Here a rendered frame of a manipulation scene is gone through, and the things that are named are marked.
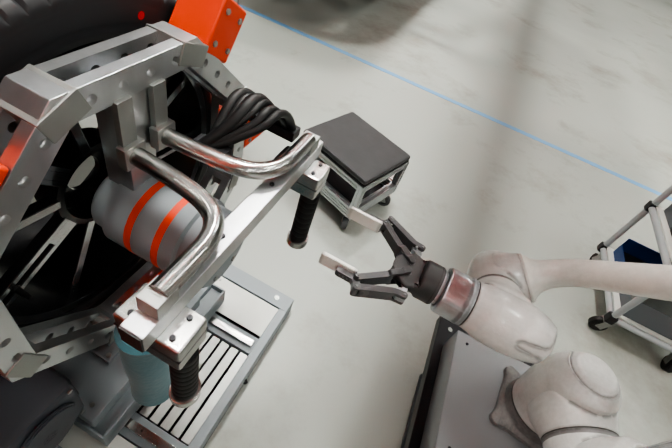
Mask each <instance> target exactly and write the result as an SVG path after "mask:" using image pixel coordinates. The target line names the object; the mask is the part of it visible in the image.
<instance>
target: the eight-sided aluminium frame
mask: <svg viewBox="0 0 672 448"><path fill-rule="evenodd" d="M208 47H209V46H208V45H206V44H204V43H203V42H202V41H201V40H200V39H199V38H198V37H196V36H194V35H192V34H190V33H188V32H186V31H184V30H182V29H179V28H177V27H175V26H173V25H171V24H169V23H167V22H165V21H160V22H157V23H154V24H148V23H147V24H146V25H145V27H143V28H140V29H137V30H134V31H132V32H129V33H126V34H123V35H120V36H117V37H114V38H111V39H109V40H106V41H103V42H100V43H97V44H94V45H91V46H89V47H86V48H83V49H80V50H77V51H74V52H71V53H68V54H66V55H63V56H60V57H57V58H54V59H51V60H48V61H46V62H43V63H40V64H37V65H34V66H33V65H31V64H27V65H26V66H25V67H24V68H23V69H21V70H20V71H17V72H14V73H11V74H8V75H6V76H4V78H3V80H2V81H1V83H0V163H1V164H3V165H4V166H6V167H7V168H8V169H9V171H8V173H7V175H6V177H5V179H4V181H3V183H2V184H1V186H0V258H1V256H2V254H3V252H4V251H5V249H6V247H7V245H8V243H9V241H10V239H11V238H12V236H13V234H14V232H15V230H16V228H17V227H18V225H19V223H20V221H21V219H22V217H23V215H24V214H25V212H26V210H27V208H28V206H29V204H30V203H31V201H32V199H33V197H34V195H35V193H36V191H37V190H38V188H39V186H40V184H41V182H42V180H43V178H44V177H45V175H46V173H47V171H48V169H49V167H50V166H51V164H52V162H53V160H54V158H55V156H56V154H57V153H58V151H59V149H60V147H61V145H62V143H63V142H64V140H65V138H66V136H67V134H68V132H69V130H70V129H71V128H72V127H73V126H74V125H75V124H77V123H78V122H79V121H82V120H84V119H86V118H88V117H90V116H92V115H94V114H96V113H98V112H100V111H102V110H104V109H106V108H108V107H110V106H112V105H113V102H115V101H117V100H119V99H121V98H123V97H125V96H127V95H129V96H132V95H134V94H136V93H138V92H140V91H142V90H144V89H146V88H148V87H149V85H150V84H151V83H153V82H155V81H157V80H159V79H162V78H163V79H166V78H168V77H170V76H172V75H174V74H176V73H178V72H180V71H183V72H184V73H186V74H187V75H188V76H189V77H191V78H192V79H193V80H194V81H196V82H197V83H198V84H199V85H201V86H202V87H203V88H204V89H206V90H207V91H208V92H210V93H211V96H212V100H211V126H210V130H211V128H212V126H213V124H214V122H215V120H216V118H217V116H218V114H219V112H220V110H221V108H222V106H223V105H224V103H225V101H226V100H227V98H228V96H229V95H230V94H231V93H232V92H233V91H234V90H236V89H238V88H243V87H245V88H247V86H245V85H243V84H242V83H241V82H240V81H239V80H238V79H237V78H236V77H235V76H234V75H233V74H232V73H231V72H230V71H229V70H228V69H227V68H226V67H225V65H224V64H223V63H222V62H221V61H220V60H219V59H217V58H216V57H215V56H213V55H211V54H209V53H207V51H208ZM238 179H239V177H238V176H235V175H232V174H229V173H226V172H223V171H221V170H218V169H216V168H213V167H211V166H208V168H207V171H206V173H205V175H204V177H203V179H202V181H201V183H200V184H199V185H200V186H202V187H203V188H204V189H205V190H206V191H208V192H209V193H210V194H211V193H212V191H213V189H214V187H215V186H216V184H217V183H218V184H219V186H218V188H217V190H216V191H215V193H214V195H213V197H215V198H217V199H218V200H220V201H222V202H223V203H224V204H225V203H226V201H227V199H228V197H229V195H230V193H231V191H232V189H233V188H234V187H235V186H236V185H237V182H238ZM160 271H161V269H159V268H157V267H156V266H154V265H153V264H151V263H149V262H148V261H147V262H146V263H145V264H144V265H143V266H142V267H141V268H140V269H139V270H138V271H137V272H135V273H134V274H133V275H132V276H131V277H130V278H129V279H128V280H127V281H126V282H125V283H123V284H122V285H121V286H120V287H119V288H118V289H117V290H116V291H115V292H114V293H113V294H111V295H110V296H109V297H108V298H107V299H106V300H105V301H104V302H103V303H101V304H100V305H98V306H96V307H95V308H91V309H88V310H84V311H80V312H77V313H73V314H69V315H66V316H62V317H58V318H55V319H51V320H47V321H44V322H40V323H36V324H33V325H29V326H25V327H22V328H19V327H18V325H17V324H16V322H15V320H14V319H13V317H12V316H11V314H10V313H9V311H8V310H7V308H6V307H5V305H4V304H3V302H2V301H1V299H0V375H1V376H2V377H4V378H5V379H7V380H8V381H10V382H15V381H17V380H20V379H22V378H31V377H32V376H33V375H34V373H37V372H39V371H41V370H44V369H46V368H49V367H51V366H53V365H56V364H58V363H61V362H63V361H65V360H68V359H70V358H73V357H75V356H77V355H80V354H82V353H85V352H87V351H89V350H92V349H94V348H97V347H99V346H101V345H104V344H106V343H108V344H111V343H112V342H113V341H115V340H114V329H115V325H114V324H113V323H114V322H115V320H114V316H113V313H114V312H115V311H116V310H117V309H118V308H119V307H120V306H121V305H122V304H123V303H124V302H125V301H126V300H127V299H128V298H129V297H130V296H131V295H132V294H133V293H134V292H135V291H136V290H137V289H138V288H139V287H140V286H142V285H143V284H144V283H148V282H149V281H150V280H151V279H152V278H153V277H154V276H155V275H156V274H157V273H159V272H160Z"/></svg>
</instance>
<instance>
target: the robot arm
mask: <svg viewBox="0 0 672 448"><path fill-rule="evenodd" d="M348 218H350V219H352V220H353V221H355V222H357V223H359V224H361V225H363V226H365V227H367V228H369V229H371V230H373V231H374V232H376V233H378V232H381V233H382V235H383V237H384V238H385V240H386V241H387V243H388V245H389V246H390V248H391V250H392V251H393V253H394V257H395V260H394V262H393V265H392V267H391V269H389V270H388V271H378V272H367V273H357V272H358V270H357V269H356V268H355V267H353V266H351V265H349V264H347V263H345V262H344V261H342V260H340V259H338V258H336V257H334V256H333V255H331V254H329V253H327V252H325V251H322V253H321V256H320V258H319V261H318V262H319V263H320V264H322V265H324V266H326V267H327V268H329V269H331V270H333V271H335V273H334V274H335V275H336V276H337V277H339V278H341V279H343V280H345V281H347V282H348V283H349V284H350V286H351V287H350V295H351V296H354V297H363V298H372V299H381V300H390V301H393V302H395V303H397V304H400V305H402V304H403V303H404V301H405V300H406V299H407V297H408V294H407V292H410V293H411V295H412V296H413V297H414V298H416V299H418V300H420V301H422V302H424V303H425V304H430V303H431V304H430V309H431V311H432V312H434V313H436V314H438V315H439V316H441V317H443V318H445V319H447V320H449V321H450V322H451V323H453V324H456V325H458V326H459V327H461V328H462V329H463V330H465V331H466V332H467V333H468V334H469V335H470V336H471V337H472V338H474V339H475V340H477V341H478V342H480V343H482V344H483V345H485V346H487V347H489V348H490V349H492V350H494V351H496V352H498V353H501V354H503V355H505V356H507V357H510V358H513V359H516V360H519V361H523V362H527V363H533V364H534V365H532V366H531V367H530V368H529V369H527V370H526V371H525V372H524V373H523V374H522V375H521V374H520V373H519V372H518V371H517V370H516V369H515V368H514V367H512V366H507V367H505V368H504V370H503V373H504V378H503V382H502V385H501V388H500V392H499V395H498V398H497V401H496V405H495V408H494V410H493V411H492V412H491V413H490V415H489V420H490V422H491V423H492V424H493V425H494V426H496V427H499V428H501V429H503V430H505V431H506V432H507V433H509V434H510V435H512V436H513V437H514V438H516V439H517V440H518V441H520V442H521V443H522V444H524V445H525V446H527V447H528V448H672V440H669V441H665V442H661V443H658V444H654V445H650V446H646V445H645V444H643V443H641V442H639V441H637V440H634V439H632V438H630V437H625V436H623V437H620V436H619V420H618V411H619V410H620V408H621V403H622V395H621V387H620V384H619V381H618V379H617V378H616V376H615V374H614V372H613V371H612V369H611V368H610V367H609V366H608V365H607V364H606V363H605V362H604V361H603V360H601V359H600V358H598V357H597V356H595V355H593V354H590V353H586V352H578V351H561V352H557V353H554V354H551V352H552V351H553V349H554V346H555V343H556V339H557V327H556V326H555V325H554V323H553V322H552V321H551V320H550V319H549V318H548V317H547V316H546V315H545V314H544V313H543V312H542V311H541V310H540V309H539V308H537V307H536V306H534V305H532V303H533V302H535V300H536V298H537V297H538V296H539V295H540V294H541V293H542V292H544V291H546V290H549V289H553V288H559V287H582V288H591V289H597V290H603V291H609V292H616V293H622V294H628V295H634V296H640V297H647V298H653V299H659V300H665V301H672V265H662V264H647V263H632V262H617V261H601V260H585V259H548V260H535V259H530V258H528V257H526V256H524V255H523V254H521V253H506V252H501V251H498V250H486V251H483V252H480V253H478V254H477V255H476V256H475V257H474V258H473V259H472V260H471V262H470V263H469V266H468V268H467V272H466V274H465V273H463V272H461V271H459V270H457V269H455V268H450V269H448V270H447V271H446V268H445V267H443V266H441V265H439V264H437V263H435V262H433V261H431V260H428V261H425V260H423V259H422V258H421V255H422V254H423V252H424V251H425V249H426V247H425V246H424V245H423V244H421V243H419V242H418V241H416V240H415V239H414V238H413V237H412V236H411V235H410V233H409V232H408V231H407V230H406V229H405V228H404V227H403V226H402V225H401V224H400V223H399V222H398V221H397V220H396V219H395V218H394V217H393V216H389V217H388V218H387V219H386V220H382V219H380V218H378V217H376V216H374V215H372V214H367V213H365V212H363V211H361V210H359V209H357V208H355V207H353V206H352V207H351V209H350V212H349V214H348ZM391 224H393V225H391ZM410 252H411V253H410ZM377 284H386V285H390V284H397V286H398V287H399V288H394V287H387V286H379V285H377ZM550 354H551V355H550Z"/></svg>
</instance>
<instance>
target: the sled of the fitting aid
mask: <svg viewBox="0 0 672 448"><path fill-rule="evenodd" d="M195 296H197V297H199V298H200V305H199V307H198V308H197V309H196V310H195V312H197V313H198V314H200V315H202V316H203V317H205V318H206V319H207V322H208V321H209V320H210V319H211V317H212V316H213V315H214V314H215V312H216V311H217V310H218V309H219V307H220V306H221V305H222V304H223V302H224V298H225V290H224V289H222V288H220V287H219V286H217V285H215V284H212V285H211V286H209V287H206V288H201V289H200V290H199V291H198V293H197V294H196V295H195ZM140 406H141V404H138V403H137V402H136V401H135V400H134V399H133V397H132V395H131V388H130V387H129V388H128V390H127V391H126V392H125V393H124V394H123V395H122V397H121V398H120V399H119V400H118V401H117V403H116V404H115V405H114V406H113V407H112V408H111V410H110V411H109V412H108V413H107V414H106V415H105V417H104V418H103V419H102V420H101V421H100V422H99V424H98V425H97V426H96V427H93V426H91V425H90V424H88V423H87V422H85V421H84V420H82V419H81V418H79V417H78V416H77V418H76V420H75V422H74V425H76V426H77V427H79V428H80V429H82V430H83V431H85V432H86V433H88V434H89V435H90V436H92V437H93V438H95V439H96V440H98V441H99V442H101V443H102V444H104V445H105V446H107V447H108V445H109V444H110V443H111V442H112V440H113V439H114V438H115V437H116V436H117V434H118V433H119V432H120V431H121V429H122V428H123V427H124V426H125V424H126V423H127V422H128V421H129V419H130V418H131V417H132V416H133V414H134V413H135V412H136V411H137V409H138V408H139V407H140Z"/></svg>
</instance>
